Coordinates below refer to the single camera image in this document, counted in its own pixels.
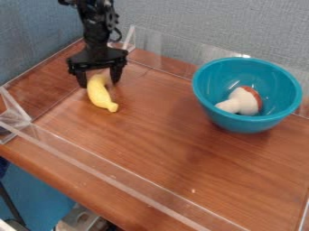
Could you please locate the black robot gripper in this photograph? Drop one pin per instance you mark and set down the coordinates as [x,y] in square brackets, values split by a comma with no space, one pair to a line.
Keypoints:
[96,56]

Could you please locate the yellow toy banana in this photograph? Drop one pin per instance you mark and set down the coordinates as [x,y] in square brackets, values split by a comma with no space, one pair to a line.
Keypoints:
[97,93]

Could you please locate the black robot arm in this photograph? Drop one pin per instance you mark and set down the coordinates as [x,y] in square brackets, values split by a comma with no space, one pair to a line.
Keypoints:
[99,21]

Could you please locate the blue plastic bowl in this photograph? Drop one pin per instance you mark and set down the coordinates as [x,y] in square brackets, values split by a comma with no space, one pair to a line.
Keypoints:
[219,76]

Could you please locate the clear acrylic tray barrier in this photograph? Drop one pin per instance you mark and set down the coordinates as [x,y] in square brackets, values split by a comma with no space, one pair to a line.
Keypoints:
[154,167]

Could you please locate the white brown toy mushroom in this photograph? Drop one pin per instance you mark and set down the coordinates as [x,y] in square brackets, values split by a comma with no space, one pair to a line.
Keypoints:
[243,102]

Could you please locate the grey metal bracket below table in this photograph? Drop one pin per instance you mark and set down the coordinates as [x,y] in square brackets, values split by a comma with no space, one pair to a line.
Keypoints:
[80,219]

